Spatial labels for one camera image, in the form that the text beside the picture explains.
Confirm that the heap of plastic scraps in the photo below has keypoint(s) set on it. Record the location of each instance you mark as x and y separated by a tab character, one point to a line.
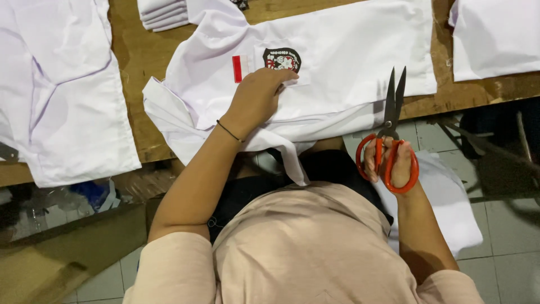
63	202

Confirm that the white shirt piece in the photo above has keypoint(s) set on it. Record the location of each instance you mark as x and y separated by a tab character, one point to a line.
493	36

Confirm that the person's left fingers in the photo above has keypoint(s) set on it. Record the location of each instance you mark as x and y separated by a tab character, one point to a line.
284	78

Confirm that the large white shirt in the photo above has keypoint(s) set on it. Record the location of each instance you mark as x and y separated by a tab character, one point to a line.
59	88

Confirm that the black wrist band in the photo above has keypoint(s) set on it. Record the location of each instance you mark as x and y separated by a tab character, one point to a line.
230	131

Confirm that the white cloth on floor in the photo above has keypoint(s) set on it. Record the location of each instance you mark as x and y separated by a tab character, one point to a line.
447	211

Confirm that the stack of folded white cloths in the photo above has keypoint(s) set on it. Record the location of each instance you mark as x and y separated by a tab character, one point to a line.
163	15

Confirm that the person's black trousers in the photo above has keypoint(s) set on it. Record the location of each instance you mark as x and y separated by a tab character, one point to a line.
295	181

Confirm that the person's right hand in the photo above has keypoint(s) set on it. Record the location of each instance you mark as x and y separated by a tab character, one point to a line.
392	162

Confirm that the person's beige top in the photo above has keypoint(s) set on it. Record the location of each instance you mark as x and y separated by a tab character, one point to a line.
303	253

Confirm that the white shirt with badge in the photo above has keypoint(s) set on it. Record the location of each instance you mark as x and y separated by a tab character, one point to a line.
329	63

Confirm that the person's right fingers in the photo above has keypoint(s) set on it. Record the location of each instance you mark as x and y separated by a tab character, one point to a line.
386	158

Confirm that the person's left hand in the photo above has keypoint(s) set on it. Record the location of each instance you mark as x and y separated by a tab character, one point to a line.
255	99

